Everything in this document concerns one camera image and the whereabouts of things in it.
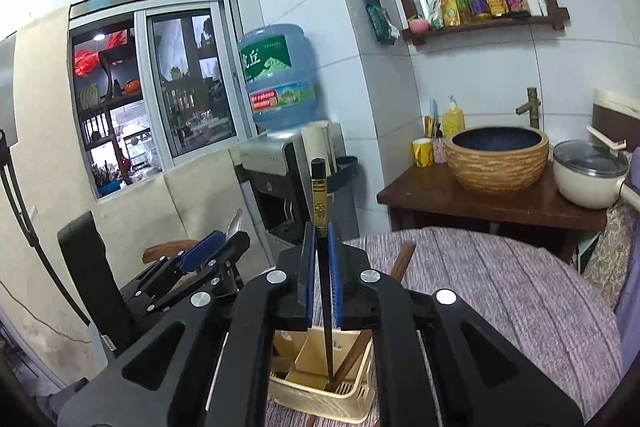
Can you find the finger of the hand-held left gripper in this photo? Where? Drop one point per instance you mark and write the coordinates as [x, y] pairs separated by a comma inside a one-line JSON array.
[[202, 252], [220, 264]]

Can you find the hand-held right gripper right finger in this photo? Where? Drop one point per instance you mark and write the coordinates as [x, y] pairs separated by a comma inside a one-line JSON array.
[[336, 292]]

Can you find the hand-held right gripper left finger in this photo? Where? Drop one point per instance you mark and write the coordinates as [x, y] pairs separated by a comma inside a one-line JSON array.
[[311, 292]]

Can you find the metal spoon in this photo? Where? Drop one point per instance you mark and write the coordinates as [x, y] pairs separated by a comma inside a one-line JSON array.
[[235, 227]]

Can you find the black chopstick with gold band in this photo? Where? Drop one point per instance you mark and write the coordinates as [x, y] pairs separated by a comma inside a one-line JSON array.
[[319, 197]]

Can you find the beige plastic utensil holder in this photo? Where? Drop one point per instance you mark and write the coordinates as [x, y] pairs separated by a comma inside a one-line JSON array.
[[310, 402]]

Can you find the brown wooden seat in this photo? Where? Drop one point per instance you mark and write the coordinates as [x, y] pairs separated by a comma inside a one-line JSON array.
[[160, 252]]

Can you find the black chair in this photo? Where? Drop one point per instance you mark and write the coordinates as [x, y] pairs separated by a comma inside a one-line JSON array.
[[90, 267]]

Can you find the grey water dispenser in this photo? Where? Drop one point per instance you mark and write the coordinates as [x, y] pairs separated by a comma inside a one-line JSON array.
[[270, 187]]

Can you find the dark wooden washstand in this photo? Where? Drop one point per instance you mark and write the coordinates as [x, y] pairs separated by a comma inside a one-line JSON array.
[[425, 197]]

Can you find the white paper cup stack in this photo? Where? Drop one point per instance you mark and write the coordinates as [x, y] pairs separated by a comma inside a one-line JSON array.
[[315, 142]]

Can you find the yellow cup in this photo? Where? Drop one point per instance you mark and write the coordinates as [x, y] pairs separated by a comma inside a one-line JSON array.
[[422, 154]]

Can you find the sliding glass window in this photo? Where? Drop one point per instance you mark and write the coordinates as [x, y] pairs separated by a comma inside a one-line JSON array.
[[190, 82]]

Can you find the patterned small cup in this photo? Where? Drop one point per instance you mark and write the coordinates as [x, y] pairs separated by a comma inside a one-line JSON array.
[[439, 152]]

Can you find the blue water jug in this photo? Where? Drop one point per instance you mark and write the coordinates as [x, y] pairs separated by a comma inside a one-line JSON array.
[[280, 77]]

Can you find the woven brown basin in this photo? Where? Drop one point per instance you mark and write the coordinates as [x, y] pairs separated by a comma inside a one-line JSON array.
[[495, 172]]

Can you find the yellow soap bottle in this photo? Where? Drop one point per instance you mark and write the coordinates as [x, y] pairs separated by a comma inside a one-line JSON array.
[[453, 122]]

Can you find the white pot with glass lid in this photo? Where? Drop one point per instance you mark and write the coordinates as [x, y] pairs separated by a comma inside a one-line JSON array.
[[580, 187]]

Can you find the bamboo style faucet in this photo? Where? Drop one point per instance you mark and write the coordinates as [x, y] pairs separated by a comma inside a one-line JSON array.
[[534, 107]]

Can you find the paisley patterned cloth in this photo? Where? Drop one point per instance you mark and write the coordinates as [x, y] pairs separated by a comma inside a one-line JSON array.
[[605, 257]]

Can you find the green hanging packet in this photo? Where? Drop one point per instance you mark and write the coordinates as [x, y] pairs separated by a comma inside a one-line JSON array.
[[381, 22]]

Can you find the pink bowl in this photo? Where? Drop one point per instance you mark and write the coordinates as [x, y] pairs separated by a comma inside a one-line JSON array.
[[418, 26]]

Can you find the purple floral cloth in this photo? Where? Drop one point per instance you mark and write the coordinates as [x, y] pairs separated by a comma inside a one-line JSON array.
[[631, 307]]

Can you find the green yellow packet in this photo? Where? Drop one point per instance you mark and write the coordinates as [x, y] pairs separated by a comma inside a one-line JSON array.
[[445, 7]]

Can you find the brown and cream board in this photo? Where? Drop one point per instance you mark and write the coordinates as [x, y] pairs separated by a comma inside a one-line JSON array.
[[615, 117]]

